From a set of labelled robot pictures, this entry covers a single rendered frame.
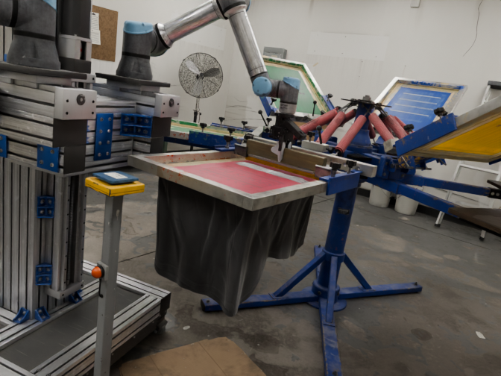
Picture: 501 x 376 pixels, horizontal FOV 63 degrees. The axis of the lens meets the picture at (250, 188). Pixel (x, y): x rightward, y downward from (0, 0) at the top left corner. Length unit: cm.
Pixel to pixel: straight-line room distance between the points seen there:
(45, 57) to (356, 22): 528
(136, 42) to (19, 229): 88
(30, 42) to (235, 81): 602
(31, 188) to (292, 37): 549
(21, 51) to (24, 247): 80
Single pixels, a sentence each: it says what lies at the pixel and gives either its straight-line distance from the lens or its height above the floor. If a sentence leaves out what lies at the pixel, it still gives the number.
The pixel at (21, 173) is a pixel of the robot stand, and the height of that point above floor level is 85.
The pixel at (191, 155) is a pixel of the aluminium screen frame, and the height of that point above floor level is 98.
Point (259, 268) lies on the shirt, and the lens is 151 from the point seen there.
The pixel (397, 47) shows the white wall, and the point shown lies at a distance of 604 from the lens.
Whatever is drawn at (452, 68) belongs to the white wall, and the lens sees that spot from 583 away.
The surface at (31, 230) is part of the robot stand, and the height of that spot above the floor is 63.
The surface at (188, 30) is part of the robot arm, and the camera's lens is 191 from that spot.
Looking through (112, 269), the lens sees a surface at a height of 65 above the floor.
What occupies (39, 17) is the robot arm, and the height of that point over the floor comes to 140.
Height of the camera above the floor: 131
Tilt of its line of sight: 14 degrees down
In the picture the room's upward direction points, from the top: 9 degrees clockwise
